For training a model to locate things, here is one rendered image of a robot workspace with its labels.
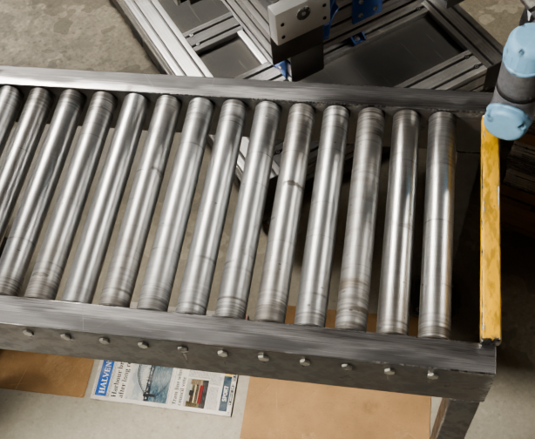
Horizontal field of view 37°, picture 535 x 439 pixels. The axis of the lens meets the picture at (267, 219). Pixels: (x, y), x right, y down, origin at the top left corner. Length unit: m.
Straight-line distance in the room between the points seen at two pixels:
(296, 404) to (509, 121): 0.99
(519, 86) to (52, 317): 0.83
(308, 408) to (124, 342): 0.83
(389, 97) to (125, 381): 1.06
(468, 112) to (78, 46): 1.70
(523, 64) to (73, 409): 1.41
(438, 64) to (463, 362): 1.30
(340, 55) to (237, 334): 1.29
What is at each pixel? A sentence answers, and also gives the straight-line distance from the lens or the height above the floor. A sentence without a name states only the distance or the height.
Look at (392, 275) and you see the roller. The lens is 1.28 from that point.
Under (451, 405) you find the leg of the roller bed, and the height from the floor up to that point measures 0.65.
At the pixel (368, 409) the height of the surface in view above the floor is 0.00.
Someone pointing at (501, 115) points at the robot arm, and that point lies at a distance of 1.35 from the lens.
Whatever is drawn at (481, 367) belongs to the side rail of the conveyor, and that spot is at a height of 0.80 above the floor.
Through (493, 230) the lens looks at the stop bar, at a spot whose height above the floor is 0.82.
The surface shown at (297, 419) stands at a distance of 2.03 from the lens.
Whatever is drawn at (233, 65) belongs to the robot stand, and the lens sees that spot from 2.38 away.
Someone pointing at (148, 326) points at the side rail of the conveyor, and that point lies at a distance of 1.27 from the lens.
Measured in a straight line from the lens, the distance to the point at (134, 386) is 2.11.
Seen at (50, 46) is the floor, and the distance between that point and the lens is 2.90.
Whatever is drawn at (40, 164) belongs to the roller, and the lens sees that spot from 1.50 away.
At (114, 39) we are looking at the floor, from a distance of 2.85.
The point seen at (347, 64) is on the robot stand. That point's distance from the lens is 2.36.
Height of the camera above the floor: 1.93
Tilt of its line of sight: 57 degrees down
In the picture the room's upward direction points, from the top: 9 degrees counter-clockwise
